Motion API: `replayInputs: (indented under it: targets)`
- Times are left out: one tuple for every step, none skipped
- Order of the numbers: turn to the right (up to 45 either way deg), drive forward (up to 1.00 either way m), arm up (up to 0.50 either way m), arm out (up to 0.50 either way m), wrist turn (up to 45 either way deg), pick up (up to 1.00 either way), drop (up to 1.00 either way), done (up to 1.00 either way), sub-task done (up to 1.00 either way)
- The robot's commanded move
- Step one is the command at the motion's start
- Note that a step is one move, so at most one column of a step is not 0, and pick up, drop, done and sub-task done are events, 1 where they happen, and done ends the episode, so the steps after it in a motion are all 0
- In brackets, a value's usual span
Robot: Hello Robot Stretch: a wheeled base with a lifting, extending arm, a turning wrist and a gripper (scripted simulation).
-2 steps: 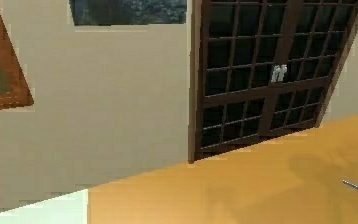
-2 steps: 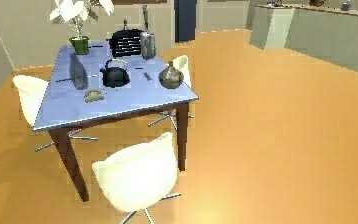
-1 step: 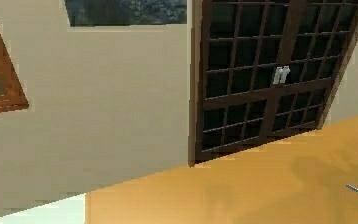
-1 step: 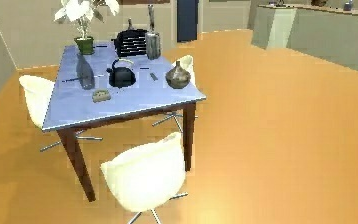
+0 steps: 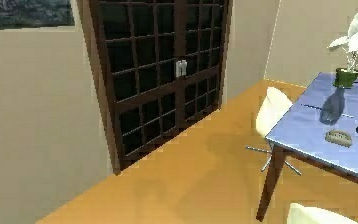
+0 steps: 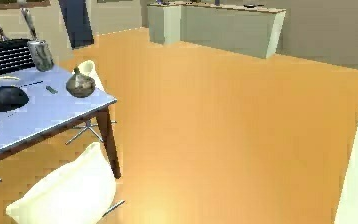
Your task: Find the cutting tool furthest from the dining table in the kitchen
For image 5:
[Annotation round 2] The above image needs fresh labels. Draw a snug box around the blue top wooden dining table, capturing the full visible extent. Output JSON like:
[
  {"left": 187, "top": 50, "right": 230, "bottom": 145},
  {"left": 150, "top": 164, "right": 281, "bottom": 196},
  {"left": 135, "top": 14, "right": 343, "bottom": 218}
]
[{"left": 255, "top": 71, "right": 358, "bottom": 222}]

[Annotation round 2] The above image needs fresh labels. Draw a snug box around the dark brown glazed double door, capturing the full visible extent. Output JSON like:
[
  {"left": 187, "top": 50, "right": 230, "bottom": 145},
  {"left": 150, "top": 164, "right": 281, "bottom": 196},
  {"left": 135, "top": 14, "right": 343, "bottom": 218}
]
[{"left": 76, "top": 0, "right": 234, "bottom": 176}]

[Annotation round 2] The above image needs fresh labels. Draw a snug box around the cream chair with metal legs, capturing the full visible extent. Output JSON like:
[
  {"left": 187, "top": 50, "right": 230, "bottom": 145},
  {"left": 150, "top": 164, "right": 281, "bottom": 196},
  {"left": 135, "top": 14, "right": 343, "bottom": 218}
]
[
  {"left": 286, "top": 202, "right": 358, "bottom": 224},
  {"left": 245, "top": 86, "right": 303, "bottom": 177}
]

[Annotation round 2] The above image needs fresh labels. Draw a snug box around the white leaf plant green pot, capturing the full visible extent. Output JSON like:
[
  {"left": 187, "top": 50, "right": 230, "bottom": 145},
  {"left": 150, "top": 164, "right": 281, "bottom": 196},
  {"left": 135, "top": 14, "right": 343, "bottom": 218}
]
[{"left": 327, "top": 10, "right": 358, "bottom": 89}]

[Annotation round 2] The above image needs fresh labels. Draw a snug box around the dark framed wall picture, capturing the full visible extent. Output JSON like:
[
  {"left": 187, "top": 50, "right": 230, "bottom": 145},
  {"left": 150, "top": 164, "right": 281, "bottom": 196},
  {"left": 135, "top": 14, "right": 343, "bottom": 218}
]
[{"left": 0, "top": 0, "right": 76, "bottom": 31}]

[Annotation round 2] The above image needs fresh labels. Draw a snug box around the white door handle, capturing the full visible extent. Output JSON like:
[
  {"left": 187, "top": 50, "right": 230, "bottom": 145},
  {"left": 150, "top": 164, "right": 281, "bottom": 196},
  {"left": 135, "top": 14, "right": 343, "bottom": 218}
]
[{"left": 175, "top": 59, "right": 188, "bottom": 79}]

